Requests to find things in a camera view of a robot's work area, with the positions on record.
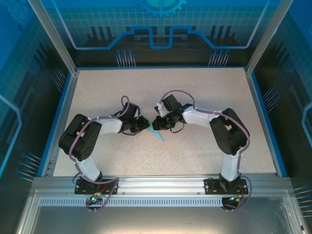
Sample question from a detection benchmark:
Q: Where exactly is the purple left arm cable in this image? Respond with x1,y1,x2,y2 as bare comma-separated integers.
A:
68,95,130,213

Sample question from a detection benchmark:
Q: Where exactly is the aluminium and blue side rail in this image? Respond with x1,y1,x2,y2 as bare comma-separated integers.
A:
40,69,80,178
243,68,289,178

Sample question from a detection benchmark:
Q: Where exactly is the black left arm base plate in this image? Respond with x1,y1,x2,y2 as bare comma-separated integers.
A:
74,178,119,195

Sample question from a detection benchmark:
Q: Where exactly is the aluminium cross rail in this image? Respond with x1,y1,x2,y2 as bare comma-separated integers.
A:
32,176,293,197

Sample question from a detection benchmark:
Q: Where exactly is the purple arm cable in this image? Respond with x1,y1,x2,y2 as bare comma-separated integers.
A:
68,95,130,213
159,90,253,212

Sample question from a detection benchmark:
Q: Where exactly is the perforated metal cable duct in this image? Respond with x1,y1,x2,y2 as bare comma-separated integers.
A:
38,197,281,207

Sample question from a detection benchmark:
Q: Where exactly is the thin black right gripper cable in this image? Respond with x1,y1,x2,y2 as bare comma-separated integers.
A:
170,121,185,134

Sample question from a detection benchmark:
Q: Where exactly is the aluminium frame post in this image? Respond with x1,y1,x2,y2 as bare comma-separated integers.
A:
26,0,80,75
244,0,290,75

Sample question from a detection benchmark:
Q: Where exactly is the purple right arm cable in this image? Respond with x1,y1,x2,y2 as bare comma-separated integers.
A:
159,90,253,212

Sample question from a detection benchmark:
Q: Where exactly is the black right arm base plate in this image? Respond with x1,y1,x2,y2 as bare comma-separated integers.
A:
204,178,247,195

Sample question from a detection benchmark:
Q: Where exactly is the light blue cloth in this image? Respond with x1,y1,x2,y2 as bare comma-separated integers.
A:
143,117,166,142

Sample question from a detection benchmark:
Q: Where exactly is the small board with green light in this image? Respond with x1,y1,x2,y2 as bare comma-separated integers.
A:
88,192,102,205
226,195,246,203

